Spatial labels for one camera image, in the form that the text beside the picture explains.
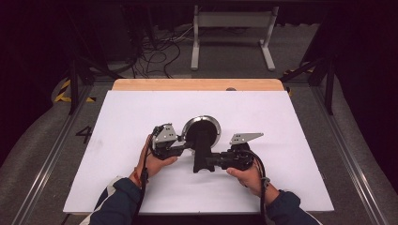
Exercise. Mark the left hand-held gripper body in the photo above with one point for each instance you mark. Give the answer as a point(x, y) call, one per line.
point(165, 136)

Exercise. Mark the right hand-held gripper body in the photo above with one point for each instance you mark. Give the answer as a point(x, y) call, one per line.
point(241, 156)

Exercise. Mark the oval silver photo frame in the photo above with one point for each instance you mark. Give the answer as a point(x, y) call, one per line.
point(202, 134)

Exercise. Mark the person's right hand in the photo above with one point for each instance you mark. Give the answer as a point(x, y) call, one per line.
point(253, 181)

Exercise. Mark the person's left hand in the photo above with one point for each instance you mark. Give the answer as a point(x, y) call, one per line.
point(153, 168)

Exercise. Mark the white board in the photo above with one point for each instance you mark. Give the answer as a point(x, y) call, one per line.
point(125, 109)

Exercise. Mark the wooden table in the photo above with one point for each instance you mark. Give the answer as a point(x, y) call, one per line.
point(194, 84)

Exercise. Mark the round table grommet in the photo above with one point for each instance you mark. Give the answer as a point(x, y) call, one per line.
point(231, 89)

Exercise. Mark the black metal stand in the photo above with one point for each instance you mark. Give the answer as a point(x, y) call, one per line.
point(74, 81)
point(328, 81)

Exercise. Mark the yellow black floor tape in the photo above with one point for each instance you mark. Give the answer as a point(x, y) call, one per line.
point(64, 93)

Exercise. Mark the white metal stand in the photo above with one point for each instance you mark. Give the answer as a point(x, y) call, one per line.
point(233, 19)

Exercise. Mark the aluminium rail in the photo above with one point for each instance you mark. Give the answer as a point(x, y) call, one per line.
point(51, 156)
point(347, 150)

